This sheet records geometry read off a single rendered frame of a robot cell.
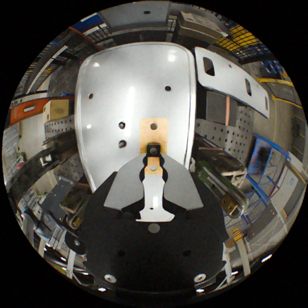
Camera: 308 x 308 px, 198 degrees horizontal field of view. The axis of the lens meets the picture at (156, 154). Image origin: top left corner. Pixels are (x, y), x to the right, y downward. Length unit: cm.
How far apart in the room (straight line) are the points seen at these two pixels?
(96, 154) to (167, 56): 22
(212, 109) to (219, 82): 6
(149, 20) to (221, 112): 25
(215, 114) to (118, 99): 17
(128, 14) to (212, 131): 58
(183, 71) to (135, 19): 17
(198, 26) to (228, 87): 14
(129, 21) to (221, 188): 35
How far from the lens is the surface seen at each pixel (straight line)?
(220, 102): 22
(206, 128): 53
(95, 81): 20
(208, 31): 24
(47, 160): 21
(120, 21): 26
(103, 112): 18
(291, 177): 777
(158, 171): 16
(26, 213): 78
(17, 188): 21
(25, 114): 21
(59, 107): 20
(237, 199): 15
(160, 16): 24
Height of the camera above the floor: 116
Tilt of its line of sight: 67 degrees down
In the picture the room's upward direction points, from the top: 177 degrees clockwise
